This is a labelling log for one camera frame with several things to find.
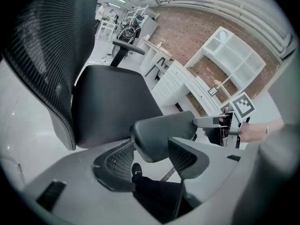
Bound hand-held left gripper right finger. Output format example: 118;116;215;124
167;136;261;205

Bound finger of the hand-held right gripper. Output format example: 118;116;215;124
193;115;222;128
202;127;223;147

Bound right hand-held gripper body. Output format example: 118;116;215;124
217;91;256;150

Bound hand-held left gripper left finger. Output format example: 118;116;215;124
22;139;166;225

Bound black mesh office chair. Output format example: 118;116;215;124
1;0;199;164

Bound person's right forearm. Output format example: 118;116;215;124
240;119;286;144

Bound white desk with drawers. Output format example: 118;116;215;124
151;61;226;117

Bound white shelf hutch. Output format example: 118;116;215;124
184;26;267;104

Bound person's black shoe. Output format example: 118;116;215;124
131;162;144;177

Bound person's leg in black trousers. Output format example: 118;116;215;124
132;174;196;221

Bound black stool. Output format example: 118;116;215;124
144;57;170;81

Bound white counter with wooden top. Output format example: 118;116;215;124
140;38;174;77

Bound grey cabinet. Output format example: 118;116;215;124
140;15;159;39

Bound white ceiling pipes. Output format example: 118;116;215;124
150;0;296;58

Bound black backpack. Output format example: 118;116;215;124
116;22;142;44

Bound white table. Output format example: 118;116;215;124
98;18;118;42

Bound white frame rack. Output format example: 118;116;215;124
126;4;160;28

